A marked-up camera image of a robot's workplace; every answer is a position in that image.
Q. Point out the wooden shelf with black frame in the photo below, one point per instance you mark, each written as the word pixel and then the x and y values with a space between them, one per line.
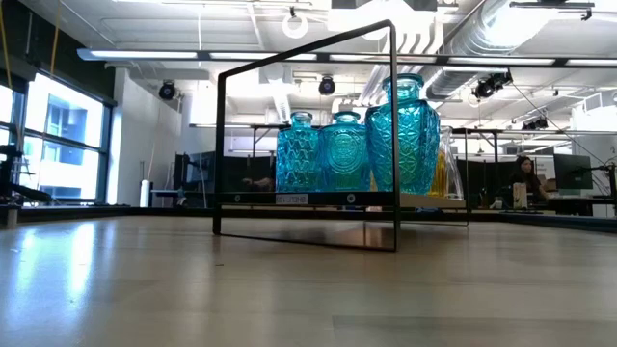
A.
pixel 395 217

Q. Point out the long ceiling light bar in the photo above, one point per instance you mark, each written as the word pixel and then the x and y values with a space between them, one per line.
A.
pixel 144 54

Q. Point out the black metal table frame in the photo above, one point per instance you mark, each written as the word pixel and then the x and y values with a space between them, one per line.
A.
pixel 120 211

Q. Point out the beige box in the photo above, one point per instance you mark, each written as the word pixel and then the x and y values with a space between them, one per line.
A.
pixel 518 195

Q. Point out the silver ventilation duct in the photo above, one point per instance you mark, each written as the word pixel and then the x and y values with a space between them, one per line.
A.
pixel 482 34

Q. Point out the blue diamond-pattern glass vase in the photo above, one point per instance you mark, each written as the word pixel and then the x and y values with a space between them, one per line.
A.
pixel 296 159

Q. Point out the blue emblem-embossed glass vase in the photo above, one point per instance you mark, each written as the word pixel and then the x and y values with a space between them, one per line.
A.
pixel 344 159

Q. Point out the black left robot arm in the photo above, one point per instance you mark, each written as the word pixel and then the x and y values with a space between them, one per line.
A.
pixel 14 190

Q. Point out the clear glass vase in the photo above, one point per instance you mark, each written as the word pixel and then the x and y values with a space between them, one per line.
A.
pixel 453 178

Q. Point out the black background stand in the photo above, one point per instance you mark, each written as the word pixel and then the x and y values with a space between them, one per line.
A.
pixel 612 183

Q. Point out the white cylinder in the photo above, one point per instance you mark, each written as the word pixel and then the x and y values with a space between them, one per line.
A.
pixel 145 193

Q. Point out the person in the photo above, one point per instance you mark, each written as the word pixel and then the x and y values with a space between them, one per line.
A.
pixel 526 173
pixel 260 183

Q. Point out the black computer monitor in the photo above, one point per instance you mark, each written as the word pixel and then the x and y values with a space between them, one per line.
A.
pixel 573 171

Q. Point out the black ceiling spotlight cluster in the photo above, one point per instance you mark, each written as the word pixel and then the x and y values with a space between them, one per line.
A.
pixel 487 88

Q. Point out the large window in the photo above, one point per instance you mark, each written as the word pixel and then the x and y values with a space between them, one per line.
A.
pixel 62 120

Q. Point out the yellow glass vase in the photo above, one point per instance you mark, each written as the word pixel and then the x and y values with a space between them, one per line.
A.
pixel 439 178

